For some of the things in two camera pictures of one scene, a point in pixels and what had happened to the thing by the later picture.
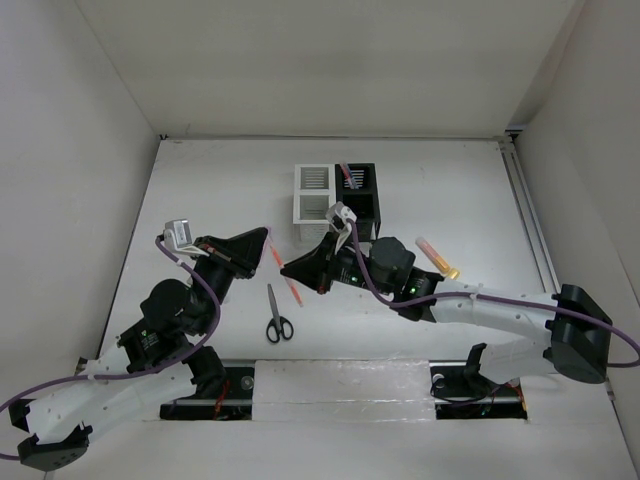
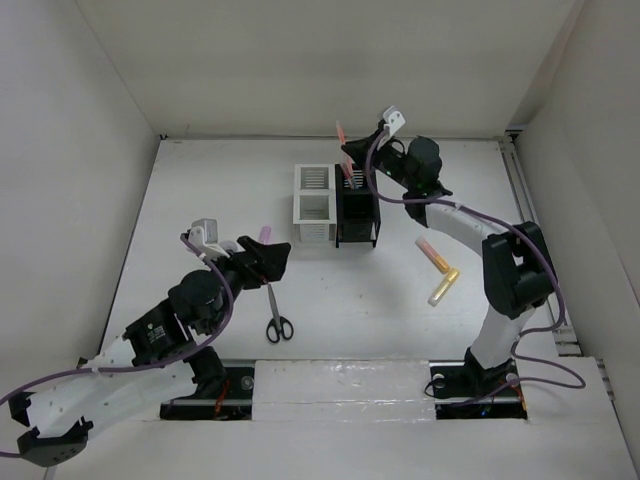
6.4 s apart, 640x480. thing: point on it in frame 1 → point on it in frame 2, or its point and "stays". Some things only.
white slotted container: (314, 189) stays
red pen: (347, 176) stays
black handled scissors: (278, 325) stays
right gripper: (316, 269) → (360, 149)
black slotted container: (363, 201) stays
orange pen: (280, 264) → (345, 164)
